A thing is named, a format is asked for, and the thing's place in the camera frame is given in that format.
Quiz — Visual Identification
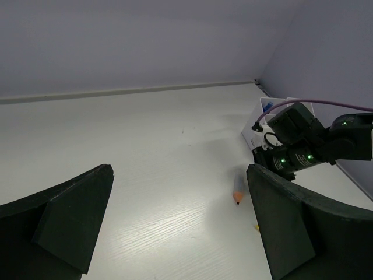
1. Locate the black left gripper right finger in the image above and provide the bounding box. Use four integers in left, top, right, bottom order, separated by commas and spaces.
247, 164, 372, 279

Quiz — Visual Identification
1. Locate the clear spray bottle blue cap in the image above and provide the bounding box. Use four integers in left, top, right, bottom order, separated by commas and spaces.
262, 101, 273, 112

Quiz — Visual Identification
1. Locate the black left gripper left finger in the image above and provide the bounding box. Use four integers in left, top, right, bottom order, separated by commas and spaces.
1, 164, 114, 279

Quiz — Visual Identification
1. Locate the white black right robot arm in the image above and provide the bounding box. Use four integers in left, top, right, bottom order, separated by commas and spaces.
252, 99, 372, 181

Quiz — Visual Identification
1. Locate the fat orange-tipped crayon pencil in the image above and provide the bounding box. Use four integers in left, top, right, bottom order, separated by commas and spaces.
233, 170, 244, 205

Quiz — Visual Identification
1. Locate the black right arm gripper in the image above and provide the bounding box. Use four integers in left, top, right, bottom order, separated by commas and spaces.
252, 145, 315, 181

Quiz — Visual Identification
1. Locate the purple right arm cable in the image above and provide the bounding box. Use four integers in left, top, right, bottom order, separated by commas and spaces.
255, 99, 373, 129

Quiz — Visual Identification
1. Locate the white divided organizer box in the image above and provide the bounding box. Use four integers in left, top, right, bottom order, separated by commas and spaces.
241, 97, 317, 152

